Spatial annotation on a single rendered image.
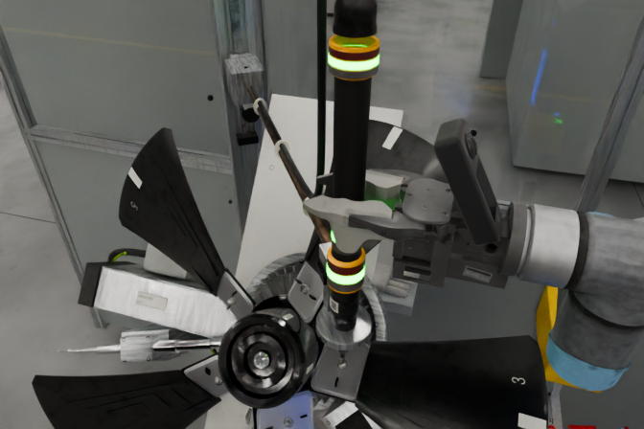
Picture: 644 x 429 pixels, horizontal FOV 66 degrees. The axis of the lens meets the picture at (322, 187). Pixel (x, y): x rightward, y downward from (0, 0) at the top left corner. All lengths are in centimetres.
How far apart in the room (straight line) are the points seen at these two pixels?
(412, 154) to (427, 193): 16
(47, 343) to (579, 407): 209
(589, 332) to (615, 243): 10
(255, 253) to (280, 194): 12
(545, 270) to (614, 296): 6
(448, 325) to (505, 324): 17
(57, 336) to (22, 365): 17
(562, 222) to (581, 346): 14
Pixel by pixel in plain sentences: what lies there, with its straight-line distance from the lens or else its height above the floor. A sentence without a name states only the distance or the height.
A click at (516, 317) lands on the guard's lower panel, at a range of 161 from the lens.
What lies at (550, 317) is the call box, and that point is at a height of 107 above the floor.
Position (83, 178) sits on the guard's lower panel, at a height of 83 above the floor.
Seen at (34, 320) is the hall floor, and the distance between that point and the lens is 265.
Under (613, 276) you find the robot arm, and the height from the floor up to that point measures 146.
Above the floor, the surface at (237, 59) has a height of 139.
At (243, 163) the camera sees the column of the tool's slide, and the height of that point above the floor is 110.
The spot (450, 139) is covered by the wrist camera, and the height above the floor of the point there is 156.
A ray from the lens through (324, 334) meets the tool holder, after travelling 63.
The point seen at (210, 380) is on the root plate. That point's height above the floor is 113.
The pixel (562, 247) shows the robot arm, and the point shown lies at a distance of 49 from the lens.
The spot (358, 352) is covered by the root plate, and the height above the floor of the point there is 118.
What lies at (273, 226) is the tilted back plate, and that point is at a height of 117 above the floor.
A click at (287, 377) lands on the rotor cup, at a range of 67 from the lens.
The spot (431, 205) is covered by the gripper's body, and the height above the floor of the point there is 148.
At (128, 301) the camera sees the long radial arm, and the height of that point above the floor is 111.
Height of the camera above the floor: 176
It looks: 34 degrees down
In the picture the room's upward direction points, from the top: straight up
